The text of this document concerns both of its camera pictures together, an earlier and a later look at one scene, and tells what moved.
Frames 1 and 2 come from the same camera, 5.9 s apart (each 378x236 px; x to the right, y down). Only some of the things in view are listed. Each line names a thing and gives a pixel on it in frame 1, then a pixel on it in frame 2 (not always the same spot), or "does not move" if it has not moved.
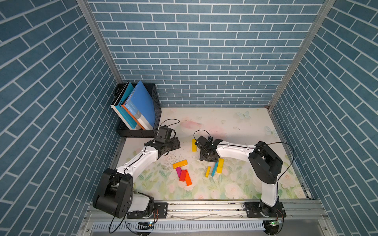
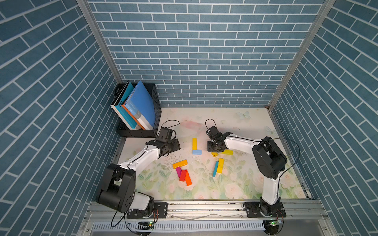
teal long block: (214, 168) does not move
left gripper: (176, 144) does not move
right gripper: (201, 156) to (208, 148)
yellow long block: (194, 147) does not move
